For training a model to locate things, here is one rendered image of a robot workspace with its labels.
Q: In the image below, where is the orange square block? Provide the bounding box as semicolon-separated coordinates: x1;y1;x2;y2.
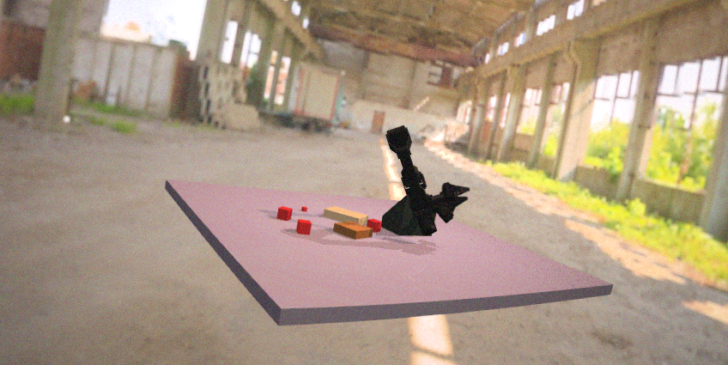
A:
333;222;373;240

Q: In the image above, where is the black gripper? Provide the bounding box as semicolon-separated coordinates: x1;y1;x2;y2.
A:
429;182;470;213

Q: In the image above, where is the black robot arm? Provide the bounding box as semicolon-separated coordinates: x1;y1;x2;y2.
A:
385;125;454;235

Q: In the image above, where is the red cube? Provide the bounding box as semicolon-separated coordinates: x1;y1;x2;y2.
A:
296;219;311;235
367;219;382;233
277;206;293;221

